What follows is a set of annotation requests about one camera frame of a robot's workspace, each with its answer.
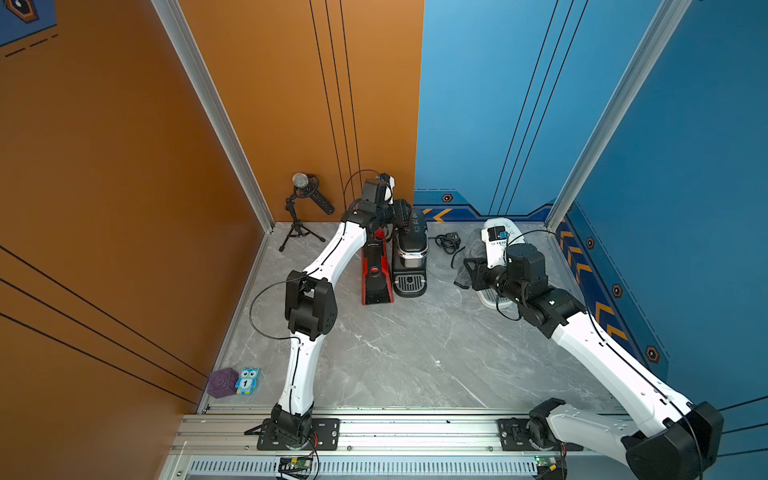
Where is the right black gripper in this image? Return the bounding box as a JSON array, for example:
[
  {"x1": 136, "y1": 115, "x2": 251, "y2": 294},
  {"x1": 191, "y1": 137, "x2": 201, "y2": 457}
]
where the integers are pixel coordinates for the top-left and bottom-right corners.
[{"x1": 461, "y1": 255, "x2": 526, "y2": 307}]

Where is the black coffee machine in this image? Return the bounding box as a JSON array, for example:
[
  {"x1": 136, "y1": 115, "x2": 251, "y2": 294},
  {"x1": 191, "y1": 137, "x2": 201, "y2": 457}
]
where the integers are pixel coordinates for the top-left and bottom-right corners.
[{"x1": 391, "y1": 210, "x2": 428, "y2": 298}]

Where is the white coffee machine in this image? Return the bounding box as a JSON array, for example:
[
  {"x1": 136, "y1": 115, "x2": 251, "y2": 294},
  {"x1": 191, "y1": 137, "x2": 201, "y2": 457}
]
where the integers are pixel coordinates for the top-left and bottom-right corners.
[{"x1": 477, "y1": 217, "x2": 526, "y2": 308}]

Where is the grey microfibre cloth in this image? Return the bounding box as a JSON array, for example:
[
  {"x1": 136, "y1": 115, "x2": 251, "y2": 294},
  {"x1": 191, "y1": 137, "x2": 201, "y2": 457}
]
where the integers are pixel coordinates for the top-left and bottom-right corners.
[{"x1": 454, "y1": 257, "x2": 484, "y2": 290}]

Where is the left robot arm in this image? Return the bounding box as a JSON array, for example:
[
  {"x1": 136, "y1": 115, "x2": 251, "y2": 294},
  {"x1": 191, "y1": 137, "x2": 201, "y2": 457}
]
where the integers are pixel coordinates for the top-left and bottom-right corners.
[{"x1": 270, "y1": 174, "x2": 395, "y2": 449}]

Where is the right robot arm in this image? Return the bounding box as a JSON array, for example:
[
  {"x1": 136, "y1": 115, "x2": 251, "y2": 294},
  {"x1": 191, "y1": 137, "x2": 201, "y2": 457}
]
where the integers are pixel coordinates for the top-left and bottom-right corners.
[{"x1": 464, "y1": 243, "x2": 724, "y2": 479}]

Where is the red capsule coffee machine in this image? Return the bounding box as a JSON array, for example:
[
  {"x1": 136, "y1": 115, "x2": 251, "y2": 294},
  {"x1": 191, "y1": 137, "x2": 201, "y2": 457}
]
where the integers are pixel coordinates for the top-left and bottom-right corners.
[{"x1": 362, "y1": 228, "x2": 394, "y2": 305}]

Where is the microphone on black tripod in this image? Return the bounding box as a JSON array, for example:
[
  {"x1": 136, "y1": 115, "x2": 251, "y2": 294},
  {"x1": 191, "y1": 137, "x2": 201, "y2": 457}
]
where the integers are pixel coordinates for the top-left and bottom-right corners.
[{"x1": 278, "y1": 172, "x2": 336, "y2": 253}]

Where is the right circuit board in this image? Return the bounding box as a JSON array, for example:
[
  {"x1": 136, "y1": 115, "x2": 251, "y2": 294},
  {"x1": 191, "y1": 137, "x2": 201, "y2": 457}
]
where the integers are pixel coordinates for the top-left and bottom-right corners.
[{"x1": 533, "y1": 457, "x2": 568, "y2": 480}]

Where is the circuit board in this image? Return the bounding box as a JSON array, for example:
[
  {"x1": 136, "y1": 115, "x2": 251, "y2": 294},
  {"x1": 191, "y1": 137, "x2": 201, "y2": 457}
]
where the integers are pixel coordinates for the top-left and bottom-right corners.
[
  {"x1": 533, "y1": 457, "x2": 568, "y2": 480},
  {"x1": 276, "y1": 456, "x2": 313, "y2": 480}
]

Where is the purple toy cube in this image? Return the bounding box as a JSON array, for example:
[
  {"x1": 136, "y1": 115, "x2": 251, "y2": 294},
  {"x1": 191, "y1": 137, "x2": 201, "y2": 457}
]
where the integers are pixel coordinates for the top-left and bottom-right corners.
[{"x1": 206, "y1": 367, "x2": 240, "y2": 399}]

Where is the left circuit board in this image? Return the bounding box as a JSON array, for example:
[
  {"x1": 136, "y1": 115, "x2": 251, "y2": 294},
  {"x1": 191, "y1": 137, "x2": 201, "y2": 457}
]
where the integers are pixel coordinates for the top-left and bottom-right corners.
[{"x1": 276, "y1": 456, "x2": 313, "y2": 480}]

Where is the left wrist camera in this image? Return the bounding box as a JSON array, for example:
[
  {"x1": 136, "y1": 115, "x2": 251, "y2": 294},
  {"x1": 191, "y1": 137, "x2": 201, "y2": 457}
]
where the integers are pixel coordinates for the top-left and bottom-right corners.
[{"x1": 377, "y1": 173, "x2": 395, "y2": 204}]

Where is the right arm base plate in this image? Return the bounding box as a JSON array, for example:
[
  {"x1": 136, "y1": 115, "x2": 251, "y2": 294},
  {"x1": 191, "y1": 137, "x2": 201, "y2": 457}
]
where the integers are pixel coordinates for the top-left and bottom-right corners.
[{"x1": 496, "y1": 417, "x2": 560, "y2": 452}]

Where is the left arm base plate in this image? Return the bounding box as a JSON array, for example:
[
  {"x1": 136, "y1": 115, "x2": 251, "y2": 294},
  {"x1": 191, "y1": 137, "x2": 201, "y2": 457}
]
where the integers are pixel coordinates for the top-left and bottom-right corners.
[{"x1": 257, "y1": 417, "x2": 341, "y2": 452}]

